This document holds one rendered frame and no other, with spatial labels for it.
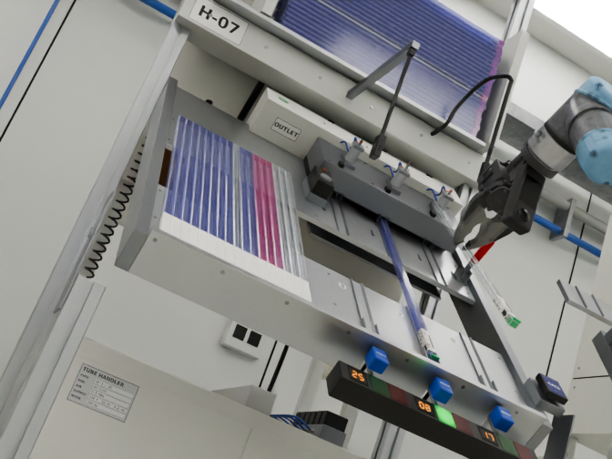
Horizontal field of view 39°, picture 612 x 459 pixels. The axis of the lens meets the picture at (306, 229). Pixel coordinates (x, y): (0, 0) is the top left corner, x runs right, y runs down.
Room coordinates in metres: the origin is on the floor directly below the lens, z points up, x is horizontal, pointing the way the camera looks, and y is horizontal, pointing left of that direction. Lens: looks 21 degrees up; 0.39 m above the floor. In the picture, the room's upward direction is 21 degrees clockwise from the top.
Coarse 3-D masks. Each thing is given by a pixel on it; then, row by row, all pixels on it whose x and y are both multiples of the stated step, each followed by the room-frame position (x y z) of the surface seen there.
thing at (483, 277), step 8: (440, 208) 1.53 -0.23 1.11; (440, 216) 1.51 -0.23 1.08; (448, 224) 1.46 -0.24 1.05; (464, 248) 1.38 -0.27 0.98; (464, 256) 1.37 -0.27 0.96; (472, 256) 1.35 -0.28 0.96; (472, 264) 1.33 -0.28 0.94; (480, 272) 1.30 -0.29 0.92; (480, 280) 1.29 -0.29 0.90; (488, 280) 1.28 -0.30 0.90; (488, 288) 1.26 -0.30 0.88; (512, 320) 1.17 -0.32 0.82
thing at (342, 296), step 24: (312, 264) 1.32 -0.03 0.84; (312, 288) 1.26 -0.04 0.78; (336, 288) 1.30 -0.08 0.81; (360, 288) 1.34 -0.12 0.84; (336, 312) 1.24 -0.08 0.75; (360, 312) 1.27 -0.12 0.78; (384, 312) 1.32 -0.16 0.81; (408, 312) 1.37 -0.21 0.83; (384, 336) 1.26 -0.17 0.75; (408, 336) 1.30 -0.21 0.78; (432, 336) 1.35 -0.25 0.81; (456, 336) 1.40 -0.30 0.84; (456, 360) 1.33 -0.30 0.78; (480, 360) 1.37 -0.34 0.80; (504, 360) 1.43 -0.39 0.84; (504, 384) 1.36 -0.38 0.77
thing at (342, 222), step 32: (192, 96) 1.61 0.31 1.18; (224, 128) 1.56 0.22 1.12; (288, 160) 1.61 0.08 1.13; (320, 224) 1.47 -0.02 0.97; (352, 224) 1.54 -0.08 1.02; (352, 256) 1.55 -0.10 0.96; (384, 256) 1.51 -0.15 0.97; (416, 256) 1.59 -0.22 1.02; (448, 256) 1.68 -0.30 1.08; (416, 288) 1.60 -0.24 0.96; (448, 288) 1.55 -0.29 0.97
